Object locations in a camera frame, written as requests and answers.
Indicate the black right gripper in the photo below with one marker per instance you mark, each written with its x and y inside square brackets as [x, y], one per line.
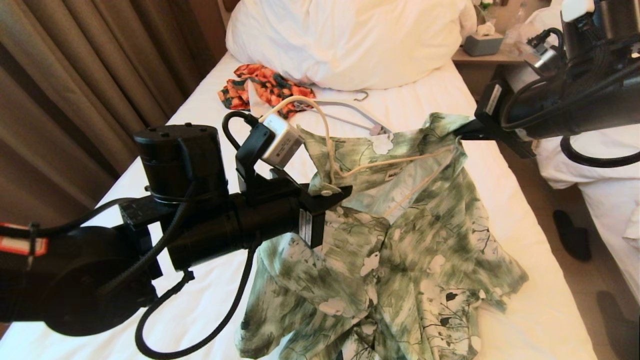
[492, 100]

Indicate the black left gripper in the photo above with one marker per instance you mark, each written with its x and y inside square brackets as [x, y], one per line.
[270, 222]

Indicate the green leaf print shirt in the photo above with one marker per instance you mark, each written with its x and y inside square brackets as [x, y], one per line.
[400, 260]

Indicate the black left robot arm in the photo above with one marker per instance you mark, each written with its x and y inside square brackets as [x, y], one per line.
[75, 280]

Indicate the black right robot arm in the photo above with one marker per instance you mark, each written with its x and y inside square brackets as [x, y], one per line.
[590, 100]

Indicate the grey hanger with clips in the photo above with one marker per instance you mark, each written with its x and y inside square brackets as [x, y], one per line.
[376, 131]

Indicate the wooden nightstand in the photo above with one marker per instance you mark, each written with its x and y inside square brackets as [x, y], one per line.
[492, 59]

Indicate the grey tissue box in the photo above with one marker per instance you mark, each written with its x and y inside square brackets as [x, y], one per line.
[482, 45]

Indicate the clear plastic bottle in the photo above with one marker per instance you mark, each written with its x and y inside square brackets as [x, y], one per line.
[515, 27]

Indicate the orange floral garment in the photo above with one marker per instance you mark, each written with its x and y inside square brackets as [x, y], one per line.
[265, 85]

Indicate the white duvet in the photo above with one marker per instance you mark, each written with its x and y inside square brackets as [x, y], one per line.
[600, 177]

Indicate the white flower plant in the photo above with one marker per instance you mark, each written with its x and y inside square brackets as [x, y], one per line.
[482, 5]

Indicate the small white pillow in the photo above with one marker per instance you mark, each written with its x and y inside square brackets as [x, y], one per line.
[542, 17]

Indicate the black slipper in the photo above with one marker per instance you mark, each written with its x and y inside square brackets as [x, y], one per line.
[572, 240]
[617, 325]

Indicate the large white pillow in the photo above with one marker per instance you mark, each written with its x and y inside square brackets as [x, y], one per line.
[350, 40]

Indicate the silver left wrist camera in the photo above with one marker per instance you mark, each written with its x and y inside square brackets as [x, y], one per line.
[282, 142]

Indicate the black left camera bracket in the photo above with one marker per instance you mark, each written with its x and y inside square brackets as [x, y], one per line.
[252, 155]

